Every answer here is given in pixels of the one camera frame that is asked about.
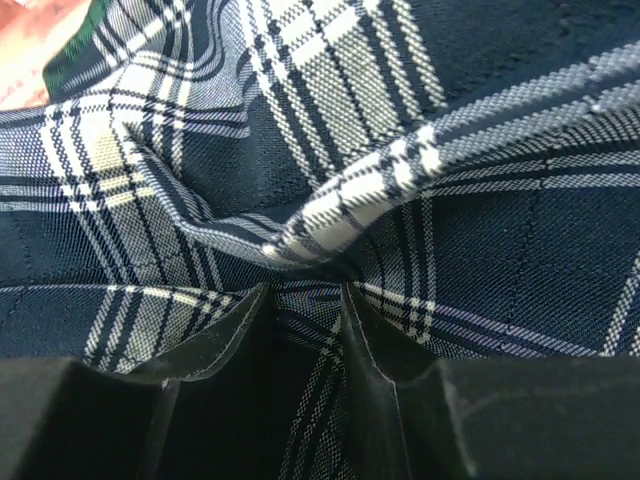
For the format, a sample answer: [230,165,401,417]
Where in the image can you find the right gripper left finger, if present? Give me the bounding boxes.
[1,283,271,479]

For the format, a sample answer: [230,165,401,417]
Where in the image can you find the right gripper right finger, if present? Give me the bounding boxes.
[341,284,639,479]

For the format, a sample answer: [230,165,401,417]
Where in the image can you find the navy white plaid skirt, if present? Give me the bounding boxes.
[1,1,639,479]

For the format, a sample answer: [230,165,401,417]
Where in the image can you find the dark green plaid skirt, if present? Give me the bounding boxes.
[42,0,111,99]

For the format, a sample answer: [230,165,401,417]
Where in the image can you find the transparent pink plastic tray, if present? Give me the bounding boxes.
[0,0,90,111]

